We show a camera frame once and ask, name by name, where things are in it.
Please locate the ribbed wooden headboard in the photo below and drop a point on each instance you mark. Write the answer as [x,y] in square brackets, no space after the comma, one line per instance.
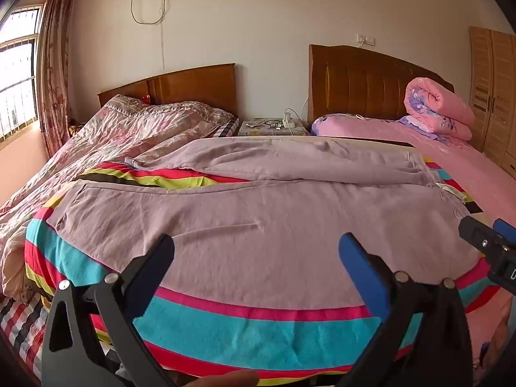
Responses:
[363,88]

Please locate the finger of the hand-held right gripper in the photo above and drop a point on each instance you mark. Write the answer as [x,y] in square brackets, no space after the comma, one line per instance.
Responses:
[479,236]
[506,232]

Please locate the plain wooden headboard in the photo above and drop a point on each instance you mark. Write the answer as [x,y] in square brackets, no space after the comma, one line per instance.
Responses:
[181,84]

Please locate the barred window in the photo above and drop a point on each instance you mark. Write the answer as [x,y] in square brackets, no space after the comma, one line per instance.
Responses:
[18,72]

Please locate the white wall socket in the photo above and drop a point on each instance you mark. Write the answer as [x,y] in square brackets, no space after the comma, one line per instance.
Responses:
[366,39]

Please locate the person's left hand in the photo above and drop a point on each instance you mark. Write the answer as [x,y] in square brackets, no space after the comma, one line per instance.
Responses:
[225,379]

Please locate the rolled pink floral quilt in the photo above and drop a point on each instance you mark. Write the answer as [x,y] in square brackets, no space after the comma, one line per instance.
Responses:
[439,107]

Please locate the light wooden wardrobe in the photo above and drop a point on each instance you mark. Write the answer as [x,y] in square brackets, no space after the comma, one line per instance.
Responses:
[494,96]

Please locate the small red object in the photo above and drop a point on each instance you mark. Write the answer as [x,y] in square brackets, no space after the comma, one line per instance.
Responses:
[145,98]

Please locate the white power strip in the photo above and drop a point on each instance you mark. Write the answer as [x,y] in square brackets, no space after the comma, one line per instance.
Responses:
[288,121]

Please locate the striped colourful blanket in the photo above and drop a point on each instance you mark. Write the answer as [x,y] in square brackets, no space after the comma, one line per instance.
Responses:
[242,330]

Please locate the plaid bed sheet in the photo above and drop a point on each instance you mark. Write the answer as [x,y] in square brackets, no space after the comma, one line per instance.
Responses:
[24,326]

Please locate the patterned nightstand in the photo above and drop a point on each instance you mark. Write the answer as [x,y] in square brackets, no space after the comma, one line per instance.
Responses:
[266,128]

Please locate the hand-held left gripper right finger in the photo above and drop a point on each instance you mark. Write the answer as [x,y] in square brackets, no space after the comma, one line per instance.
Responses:
[358,266]

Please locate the black glasses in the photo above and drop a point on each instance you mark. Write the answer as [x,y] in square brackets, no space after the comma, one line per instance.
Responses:
[269,123]

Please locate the mauve pants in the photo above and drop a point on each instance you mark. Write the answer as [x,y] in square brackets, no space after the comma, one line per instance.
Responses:
[250,225]

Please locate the pink floral pillow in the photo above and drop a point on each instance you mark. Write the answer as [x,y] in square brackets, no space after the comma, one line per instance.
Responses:
[346,125]

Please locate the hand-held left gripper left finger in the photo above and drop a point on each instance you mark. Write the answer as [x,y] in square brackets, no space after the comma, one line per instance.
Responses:
[155,264]

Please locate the golden patterned bundle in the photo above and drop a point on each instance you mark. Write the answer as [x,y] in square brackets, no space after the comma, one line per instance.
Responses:
[75,129]

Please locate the floral pink curtain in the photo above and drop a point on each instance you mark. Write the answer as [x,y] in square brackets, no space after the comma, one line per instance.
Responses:
[54,72]

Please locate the pink bed sheet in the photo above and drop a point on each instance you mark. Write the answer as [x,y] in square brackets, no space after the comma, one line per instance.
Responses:
[463,161]

